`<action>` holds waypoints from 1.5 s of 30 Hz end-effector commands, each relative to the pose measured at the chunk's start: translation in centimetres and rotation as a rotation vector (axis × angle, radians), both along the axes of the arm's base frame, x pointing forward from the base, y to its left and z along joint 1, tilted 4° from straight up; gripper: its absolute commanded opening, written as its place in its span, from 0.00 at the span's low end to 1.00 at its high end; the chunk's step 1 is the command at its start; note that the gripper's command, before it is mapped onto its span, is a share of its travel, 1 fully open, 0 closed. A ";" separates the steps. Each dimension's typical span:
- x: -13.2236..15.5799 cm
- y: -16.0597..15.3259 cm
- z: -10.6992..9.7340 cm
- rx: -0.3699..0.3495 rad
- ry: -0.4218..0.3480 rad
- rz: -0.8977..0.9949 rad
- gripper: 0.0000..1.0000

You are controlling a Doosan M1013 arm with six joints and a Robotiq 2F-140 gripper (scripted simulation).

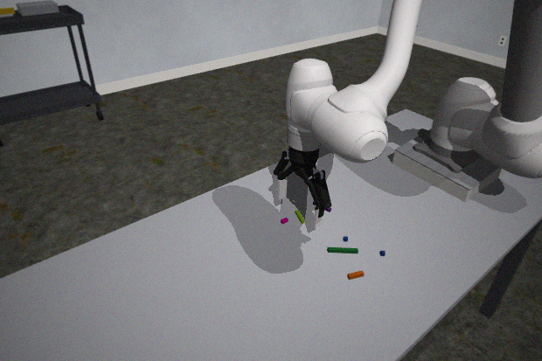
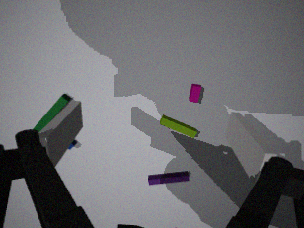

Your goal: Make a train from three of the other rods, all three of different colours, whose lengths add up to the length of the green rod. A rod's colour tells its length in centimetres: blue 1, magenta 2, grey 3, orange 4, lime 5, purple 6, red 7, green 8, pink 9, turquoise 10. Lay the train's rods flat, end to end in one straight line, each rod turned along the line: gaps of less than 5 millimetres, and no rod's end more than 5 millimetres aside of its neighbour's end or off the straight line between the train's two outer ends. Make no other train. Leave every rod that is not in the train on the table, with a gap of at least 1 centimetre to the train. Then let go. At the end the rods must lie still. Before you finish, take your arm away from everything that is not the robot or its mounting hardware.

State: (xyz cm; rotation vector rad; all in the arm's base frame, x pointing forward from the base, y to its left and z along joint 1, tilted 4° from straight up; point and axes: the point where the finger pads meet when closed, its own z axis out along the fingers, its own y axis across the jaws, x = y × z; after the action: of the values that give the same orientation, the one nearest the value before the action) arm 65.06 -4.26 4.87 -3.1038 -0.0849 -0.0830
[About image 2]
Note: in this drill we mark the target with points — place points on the purple rod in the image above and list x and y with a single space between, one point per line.
168 178

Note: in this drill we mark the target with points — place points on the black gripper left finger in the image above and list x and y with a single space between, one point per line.
53 202

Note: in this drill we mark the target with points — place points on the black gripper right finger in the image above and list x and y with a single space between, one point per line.
271 176

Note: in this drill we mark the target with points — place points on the magenta block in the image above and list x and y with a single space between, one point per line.
194 93

